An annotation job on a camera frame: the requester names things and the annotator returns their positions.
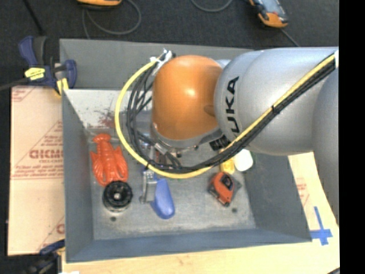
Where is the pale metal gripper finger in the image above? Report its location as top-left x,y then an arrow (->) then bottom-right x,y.
139,170 -> 159,204

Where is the black round wheel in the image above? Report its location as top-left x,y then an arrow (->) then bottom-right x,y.
102,180 -> 134,213

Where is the orange toy lobster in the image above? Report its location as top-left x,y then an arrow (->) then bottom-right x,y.
90,133 -> 129,187

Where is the grey metal bin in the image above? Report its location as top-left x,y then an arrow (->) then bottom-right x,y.
59,38 -> 312,263

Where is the yellow small object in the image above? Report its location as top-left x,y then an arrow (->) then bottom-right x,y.
219,158 -> 236,174

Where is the orange tape measure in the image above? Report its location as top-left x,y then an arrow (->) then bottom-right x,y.
207,172 -> 243,207

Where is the white rounded object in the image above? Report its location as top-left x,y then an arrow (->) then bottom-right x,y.
233,149 -> 254,172

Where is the brown cardboard board, red print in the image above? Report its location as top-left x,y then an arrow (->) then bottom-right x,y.
7,84 -> 320,256

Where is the blue plastic handle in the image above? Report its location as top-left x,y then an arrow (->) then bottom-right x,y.
140,166 -> 176,220

